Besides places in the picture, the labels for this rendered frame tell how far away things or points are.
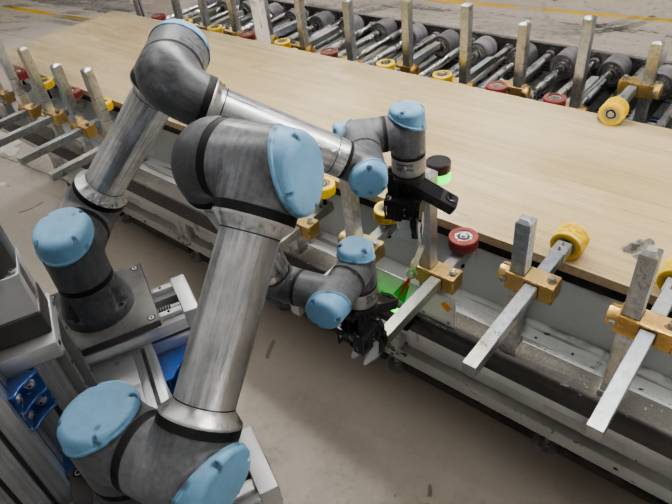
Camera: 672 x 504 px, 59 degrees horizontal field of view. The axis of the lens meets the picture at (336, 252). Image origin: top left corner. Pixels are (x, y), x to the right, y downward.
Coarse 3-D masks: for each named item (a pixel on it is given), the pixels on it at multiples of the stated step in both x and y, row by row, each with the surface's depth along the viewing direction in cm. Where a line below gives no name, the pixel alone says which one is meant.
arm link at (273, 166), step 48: (240, 144) 76; (288, 144) 74; (240, 192) 75; (288, 192) 74; (240, 240) 76; (240, 288) 76; (192, 336) 77; (240, 336) 77; (192, 384) 76; (240, 384) 79; (144, 432) 77; (192, 432) 74; (240, 432) 79; (144, 480) 74; (192, 480) 72; (240, 480) 79
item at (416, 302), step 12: (456, 264) 157; (432, 276) 153; (420, 288) 150; (432, 288) 150; (408, 300) 147; (420, 300) 147; (396, 312) 145; (408, 312) 144; (384, 324) 142; (396, 324) 142; (384, 348) 140
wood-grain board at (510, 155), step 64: (64, 64) 295; (128, 64) 285; (256, 64) 268; (320, 64) 260; (448, 128) 204; (512, 128) 200; (576, 128) 195; (640, 128) 191; (384, 192) 178; (512, 192) 171; (576, 192) 168; (640, 192) 165
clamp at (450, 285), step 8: (440, 264) 155; (424, 272) 155; (432, 272) 153; (440, 272) 153; (448, 272) 152; (424, 280) 157; (448, 280) 150; (456, 280) 151; (440, 288) 154; (448, 288) 152; (456, 288) 153
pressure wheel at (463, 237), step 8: (456, 232) 159; (464, 232) 159; (472, 232) 158; (448, 240) 158; (456, 240) 156; (464, 240) 156; (472, 240) 155; (456, 248) 156; (464, 248) 155; (472, 248) 156; (464, 264) 164
